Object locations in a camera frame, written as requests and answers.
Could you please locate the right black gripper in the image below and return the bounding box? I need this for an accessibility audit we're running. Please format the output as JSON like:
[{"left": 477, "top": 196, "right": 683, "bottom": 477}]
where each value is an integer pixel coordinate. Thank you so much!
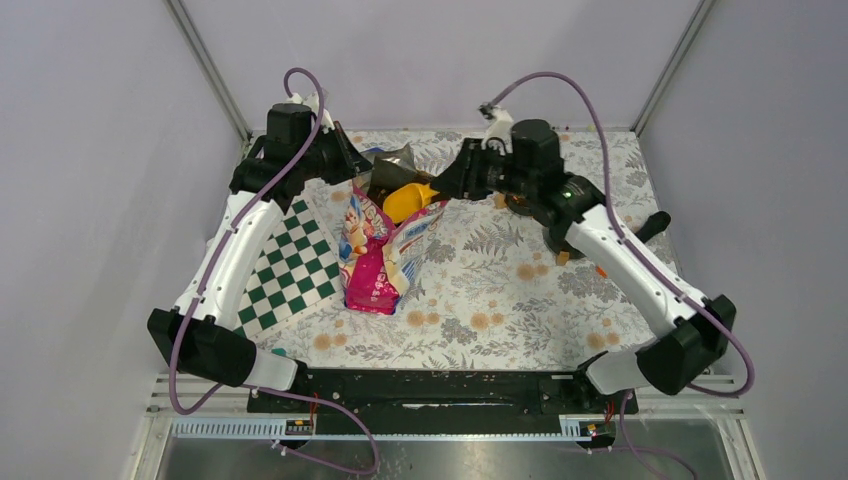
[{"left": 430, "top": 138, "right": 536, "bottom": 202}]

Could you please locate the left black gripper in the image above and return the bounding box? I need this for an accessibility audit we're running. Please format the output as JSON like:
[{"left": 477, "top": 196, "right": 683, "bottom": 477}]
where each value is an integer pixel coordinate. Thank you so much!
[{"left": 298, "top": 120, "right": 375, "bottom": 185}]

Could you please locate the yellow plastic scoop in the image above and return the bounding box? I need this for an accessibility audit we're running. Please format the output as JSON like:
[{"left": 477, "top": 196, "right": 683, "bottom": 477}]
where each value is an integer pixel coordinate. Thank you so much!
[{"left": 382, "top": 183, "right": 439, "bottom": 224}]

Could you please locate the pink blue pet food bag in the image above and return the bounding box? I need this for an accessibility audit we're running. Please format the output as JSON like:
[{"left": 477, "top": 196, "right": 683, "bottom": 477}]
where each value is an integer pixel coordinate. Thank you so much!
[{"left": 338, "top": 143, "right": 447, "bottom": 315}]

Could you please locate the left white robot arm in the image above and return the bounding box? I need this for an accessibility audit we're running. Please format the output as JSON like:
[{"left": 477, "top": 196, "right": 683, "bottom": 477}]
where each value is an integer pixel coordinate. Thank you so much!
[{"left": 147, "top": 94, "right": 371, "bottom": 411}]

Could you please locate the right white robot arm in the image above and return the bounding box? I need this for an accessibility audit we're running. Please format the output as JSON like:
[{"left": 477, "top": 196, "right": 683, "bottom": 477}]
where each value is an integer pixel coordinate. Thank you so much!
[{"left": 431, "top": 119, "right": 736, "bottom": 412}]

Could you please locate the black pet bowl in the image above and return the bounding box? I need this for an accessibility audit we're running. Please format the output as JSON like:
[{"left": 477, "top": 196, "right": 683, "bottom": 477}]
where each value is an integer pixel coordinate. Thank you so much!
[
  {"left": 494, "top": 193, "right": 533, "bottom": 217},
  {"left": 543, "top": 229, "right": 585, "bottom": 266}
]

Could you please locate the floral table mat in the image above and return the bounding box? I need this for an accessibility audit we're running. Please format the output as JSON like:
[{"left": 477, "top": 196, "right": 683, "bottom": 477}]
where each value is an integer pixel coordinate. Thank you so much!
[{"left": 245, "top": 129, "right": 710, "bottom": 374}]

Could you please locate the green white chessboard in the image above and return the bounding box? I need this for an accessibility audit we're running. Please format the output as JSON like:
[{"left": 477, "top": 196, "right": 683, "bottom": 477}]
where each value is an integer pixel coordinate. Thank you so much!
[{"left": 235, "top": 198, "right": 340, "bottom": 338}]

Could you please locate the black marker orange tip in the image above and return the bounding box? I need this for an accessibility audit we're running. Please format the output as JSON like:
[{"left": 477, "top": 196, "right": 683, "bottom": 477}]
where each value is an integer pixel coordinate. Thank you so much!
[{"left": 631, "top": 211, "right": 672, "bottom": 243}]

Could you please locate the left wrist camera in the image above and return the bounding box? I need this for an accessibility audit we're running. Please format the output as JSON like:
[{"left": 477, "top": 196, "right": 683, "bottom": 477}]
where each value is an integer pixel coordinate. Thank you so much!
[{"left": 285, "top": 92, "right": 335, "bottom": 132}]

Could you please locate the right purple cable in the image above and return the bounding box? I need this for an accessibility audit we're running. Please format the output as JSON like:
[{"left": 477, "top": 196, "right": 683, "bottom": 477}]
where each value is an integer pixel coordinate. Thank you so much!
[{"left": 478, "top": 71, "right": 757, "bottom": 478}]

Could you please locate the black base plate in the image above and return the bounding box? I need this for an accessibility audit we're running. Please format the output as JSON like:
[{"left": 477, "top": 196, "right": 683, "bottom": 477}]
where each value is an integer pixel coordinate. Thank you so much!
[{"left": 247, "top": 368, "right": 639, "bottom": 438}]

